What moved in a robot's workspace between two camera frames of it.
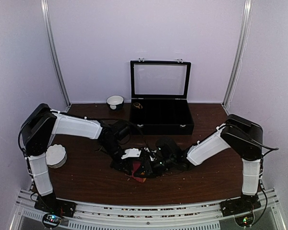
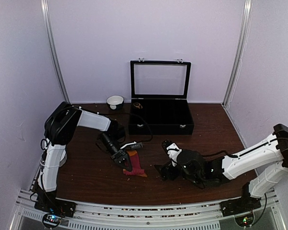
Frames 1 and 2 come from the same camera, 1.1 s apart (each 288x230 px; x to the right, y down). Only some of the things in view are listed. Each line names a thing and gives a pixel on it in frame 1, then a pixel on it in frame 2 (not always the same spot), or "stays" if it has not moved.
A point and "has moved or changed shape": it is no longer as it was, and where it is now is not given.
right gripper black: x=148 y=170 -> x=167 y=168
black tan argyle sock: x=138 y=105 stays
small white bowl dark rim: x=115 y=102 stays
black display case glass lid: x=160 y=103 stays
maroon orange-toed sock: x=135 y=165 has moved or changed shape
